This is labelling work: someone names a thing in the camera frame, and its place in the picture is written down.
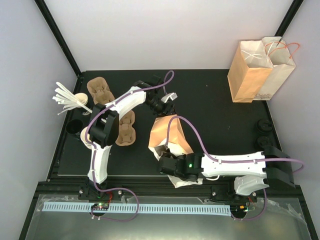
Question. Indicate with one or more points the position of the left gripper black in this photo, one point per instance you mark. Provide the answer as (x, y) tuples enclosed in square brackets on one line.
[(165, 112)]

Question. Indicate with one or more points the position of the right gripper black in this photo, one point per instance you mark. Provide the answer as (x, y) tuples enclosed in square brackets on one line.
[(169, 155)]

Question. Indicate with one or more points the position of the small brown paper bag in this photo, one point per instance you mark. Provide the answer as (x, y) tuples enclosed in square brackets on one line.
[(167, 138)]

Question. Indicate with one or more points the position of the stack of paper cups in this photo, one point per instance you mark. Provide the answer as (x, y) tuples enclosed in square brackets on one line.
[(85, 138)]

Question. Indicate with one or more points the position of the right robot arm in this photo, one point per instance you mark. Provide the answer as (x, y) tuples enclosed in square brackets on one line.
[(269, 168)]

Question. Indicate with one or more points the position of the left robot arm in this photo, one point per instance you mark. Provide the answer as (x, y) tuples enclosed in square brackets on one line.
[(103, 128)]

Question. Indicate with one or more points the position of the stack of pulp cup carriers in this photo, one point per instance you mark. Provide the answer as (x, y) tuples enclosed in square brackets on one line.
[(100, 91)]

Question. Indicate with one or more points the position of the cup holding straws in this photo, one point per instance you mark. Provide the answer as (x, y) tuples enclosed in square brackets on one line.
[(82, 97)]

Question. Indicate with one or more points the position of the black cup lids stack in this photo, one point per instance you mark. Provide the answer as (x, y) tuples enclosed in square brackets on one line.
[(264, 126)]

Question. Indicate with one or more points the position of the large brown paper bag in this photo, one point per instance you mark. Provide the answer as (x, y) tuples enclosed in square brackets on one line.
[(249, 71)]

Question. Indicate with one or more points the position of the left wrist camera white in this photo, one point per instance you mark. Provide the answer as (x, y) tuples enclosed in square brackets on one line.
[(169, 97)]

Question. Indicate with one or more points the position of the light blue cable duct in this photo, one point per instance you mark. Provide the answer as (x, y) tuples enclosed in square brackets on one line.
[(142, 208)]

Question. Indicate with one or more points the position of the white paper bag orange handle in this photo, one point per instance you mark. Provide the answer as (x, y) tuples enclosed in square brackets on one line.
[(279, 55)]

